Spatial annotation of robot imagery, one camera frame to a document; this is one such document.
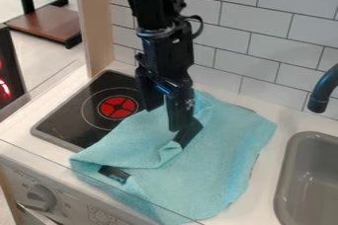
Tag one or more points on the toy sink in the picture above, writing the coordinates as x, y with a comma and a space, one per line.
308, 183

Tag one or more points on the tap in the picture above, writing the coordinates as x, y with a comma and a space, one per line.
323, 90

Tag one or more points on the brown wooden board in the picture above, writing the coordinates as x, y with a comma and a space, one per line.
46, 23

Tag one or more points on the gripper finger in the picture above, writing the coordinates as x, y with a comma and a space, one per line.
181, 117
148, 94

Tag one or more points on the blue cloth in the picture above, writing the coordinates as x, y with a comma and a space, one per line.
176, 173

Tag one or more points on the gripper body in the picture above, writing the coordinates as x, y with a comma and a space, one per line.
169, 51

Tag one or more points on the toy stove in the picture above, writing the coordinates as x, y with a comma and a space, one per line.
94, 107

